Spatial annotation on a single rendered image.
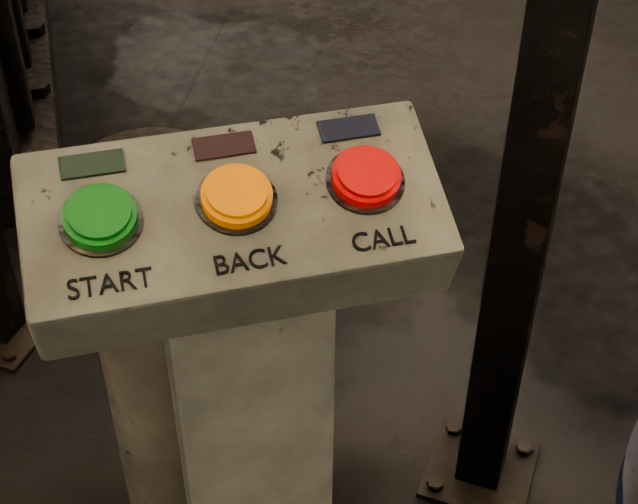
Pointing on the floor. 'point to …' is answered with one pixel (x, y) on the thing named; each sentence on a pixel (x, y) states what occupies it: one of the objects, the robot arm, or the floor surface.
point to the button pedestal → (237, 288)
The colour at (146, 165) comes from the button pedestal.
